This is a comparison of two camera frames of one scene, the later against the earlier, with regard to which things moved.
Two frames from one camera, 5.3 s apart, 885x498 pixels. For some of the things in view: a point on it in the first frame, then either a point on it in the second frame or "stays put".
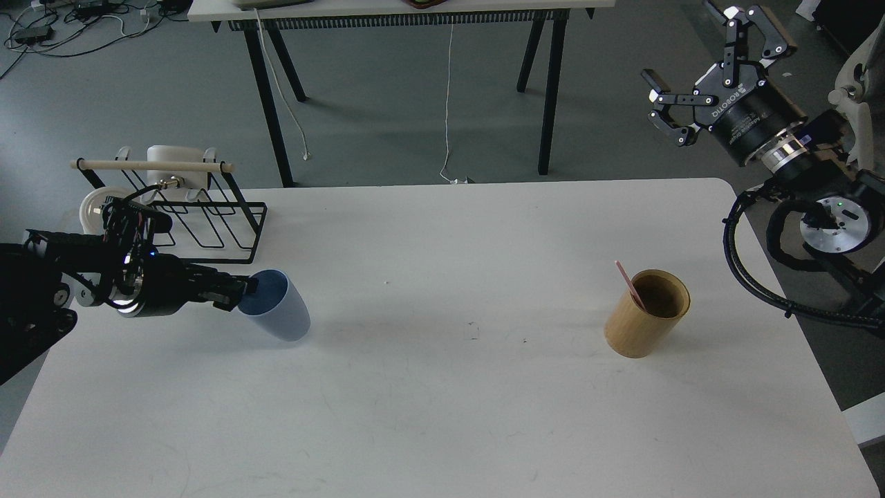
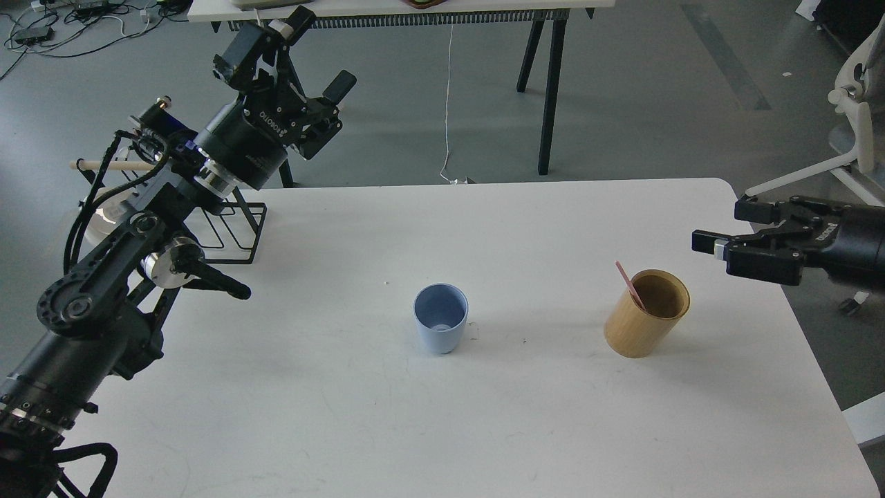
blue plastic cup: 277,306 → 440,309
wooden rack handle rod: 191,167 stays put
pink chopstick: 629,283 stays put
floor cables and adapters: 70,28 stays put
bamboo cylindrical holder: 634,333 stays put
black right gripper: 750,117 → 856,254
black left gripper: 165,282 → 248,142
